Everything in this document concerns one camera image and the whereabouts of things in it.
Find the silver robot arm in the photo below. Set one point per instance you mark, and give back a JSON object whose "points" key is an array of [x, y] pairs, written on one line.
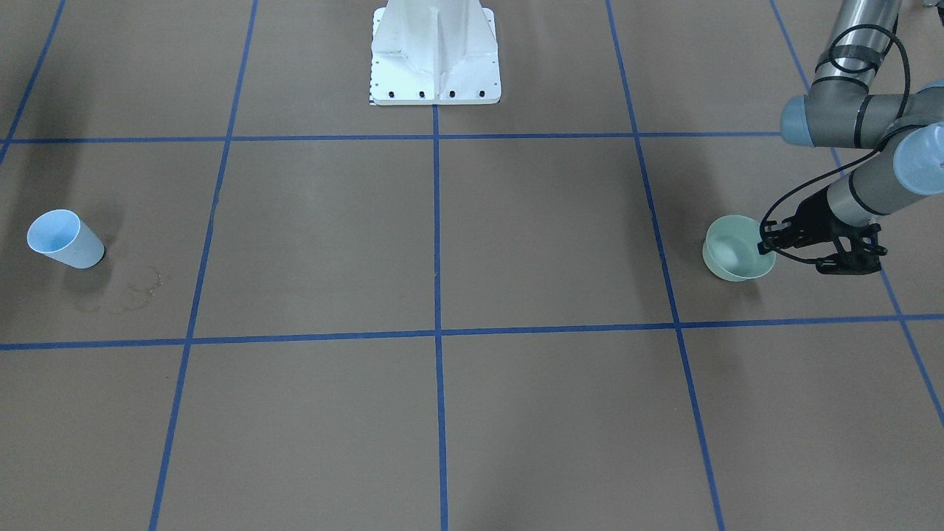
{"points": [[861, 97]]}

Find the light green bowl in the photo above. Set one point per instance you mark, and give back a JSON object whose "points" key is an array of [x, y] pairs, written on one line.
{"points": [[730, 250]]}

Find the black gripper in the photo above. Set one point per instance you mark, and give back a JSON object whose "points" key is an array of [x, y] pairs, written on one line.
{"points": [[812, 214]]}

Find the white central pedestal column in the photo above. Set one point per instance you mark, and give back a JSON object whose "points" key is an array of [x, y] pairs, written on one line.
{"points": [[434, 53]]}

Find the light blue plastic cup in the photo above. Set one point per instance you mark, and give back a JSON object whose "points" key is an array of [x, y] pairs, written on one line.
{"points": [[61, 236]]}

